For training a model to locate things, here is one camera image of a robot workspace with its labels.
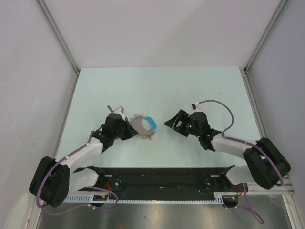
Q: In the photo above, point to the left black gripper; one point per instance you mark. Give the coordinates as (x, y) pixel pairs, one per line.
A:
(131, 132)

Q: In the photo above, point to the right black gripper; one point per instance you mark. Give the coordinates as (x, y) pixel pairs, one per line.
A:
(182, 116)

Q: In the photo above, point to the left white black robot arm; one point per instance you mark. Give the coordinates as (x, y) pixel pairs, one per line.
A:
(55, 178)

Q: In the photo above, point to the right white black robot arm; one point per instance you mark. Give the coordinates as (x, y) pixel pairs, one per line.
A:
(265, 165)

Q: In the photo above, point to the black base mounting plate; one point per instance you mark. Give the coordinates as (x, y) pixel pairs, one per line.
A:
(167, 183)

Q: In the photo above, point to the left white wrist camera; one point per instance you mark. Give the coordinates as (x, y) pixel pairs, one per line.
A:
(120, 111)

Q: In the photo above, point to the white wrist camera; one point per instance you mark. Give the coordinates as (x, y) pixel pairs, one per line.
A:
(196, 107)
(120, 111)

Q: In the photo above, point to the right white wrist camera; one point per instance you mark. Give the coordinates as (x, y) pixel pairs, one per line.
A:
(196, 107)

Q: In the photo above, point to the white slotted cable duct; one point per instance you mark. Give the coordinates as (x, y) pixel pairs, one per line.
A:
(216, 199)

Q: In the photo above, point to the right aluminium frame post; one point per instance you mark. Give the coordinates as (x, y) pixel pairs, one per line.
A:
(266, 33)

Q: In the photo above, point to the aluminium frame post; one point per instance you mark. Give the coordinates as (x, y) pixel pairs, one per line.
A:
(266, 33)
(57, 34)

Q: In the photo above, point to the left aluminium frame post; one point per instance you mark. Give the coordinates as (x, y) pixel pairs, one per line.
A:
(57, 34)

